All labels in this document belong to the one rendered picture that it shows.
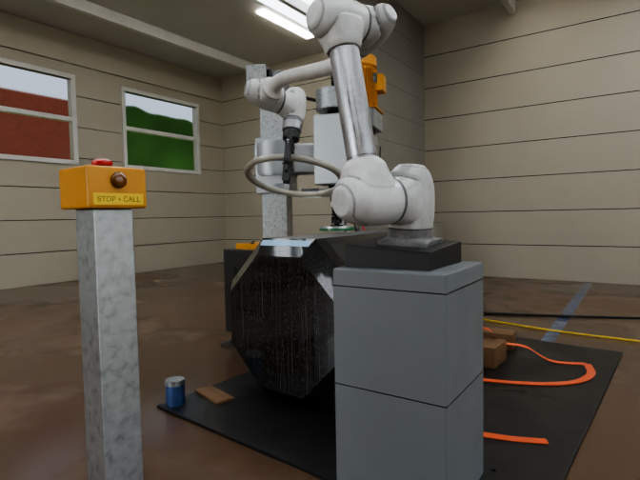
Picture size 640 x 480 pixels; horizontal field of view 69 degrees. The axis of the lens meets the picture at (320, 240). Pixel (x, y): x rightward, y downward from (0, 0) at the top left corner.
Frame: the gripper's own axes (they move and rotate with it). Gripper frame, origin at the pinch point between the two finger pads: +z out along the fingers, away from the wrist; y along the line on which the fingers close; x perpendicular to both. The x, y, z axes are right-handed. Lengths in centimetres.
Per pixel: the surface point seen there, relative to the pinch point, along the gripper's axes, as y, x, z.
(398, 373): -30, -49, 78
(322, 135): 66, -6, -54
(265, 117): 119, 43, -94
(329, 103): 57, -10, -70
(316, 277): 32, -14, 38
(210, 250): 762, 284, -137
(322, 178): 75, -8, -30
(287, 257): 37.5, 1.8, 28.2
